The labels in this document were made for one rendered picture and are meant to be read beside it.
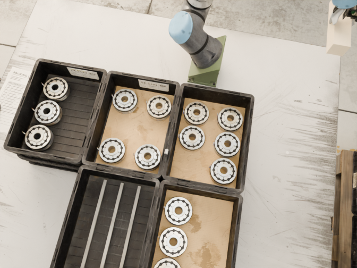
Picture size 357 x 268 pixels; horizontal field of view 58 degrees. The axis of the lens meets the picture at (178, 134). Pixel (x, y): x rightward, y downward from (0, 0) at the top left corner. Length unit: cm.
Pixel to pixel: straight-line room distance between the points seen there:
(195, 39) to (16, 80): 88
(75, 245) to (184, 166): 50
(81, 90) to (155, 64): 40
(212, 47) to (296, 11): 154
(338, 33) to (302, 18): 154
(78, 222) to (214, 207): 51
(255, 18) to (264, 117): 135
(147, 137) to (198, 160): 23
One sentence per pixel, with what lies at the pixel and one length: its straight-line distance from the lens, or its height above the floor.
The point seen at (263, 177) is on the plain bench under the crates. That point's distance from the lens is 145.
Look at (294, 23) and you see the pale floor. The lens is 282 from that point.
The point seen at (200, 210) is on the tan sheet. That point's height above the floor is 83.
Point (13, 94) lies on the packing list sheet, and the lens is 171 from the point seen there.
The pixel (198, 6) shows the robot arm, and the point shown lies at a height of 102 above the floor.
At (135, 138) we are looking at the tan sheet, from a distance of 132.
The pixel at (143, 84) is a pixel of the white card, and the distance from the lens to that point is 135.
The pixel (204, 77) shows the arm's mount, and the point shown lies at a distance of 151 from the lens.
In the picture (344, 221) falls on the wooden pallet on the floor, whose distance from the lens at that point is 218.
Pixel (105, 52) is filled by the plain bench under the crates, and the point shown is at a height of 70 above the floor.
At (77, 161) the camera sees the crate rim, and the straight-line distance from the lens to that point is 123.
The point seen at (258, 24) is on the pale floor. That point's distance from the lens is 273.
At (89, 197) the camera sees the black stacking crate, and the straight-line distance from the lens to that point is 130.
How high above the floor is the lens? 207
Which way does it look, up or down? 70 degrees down
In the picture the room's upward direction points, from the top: 2 degrees clockwise
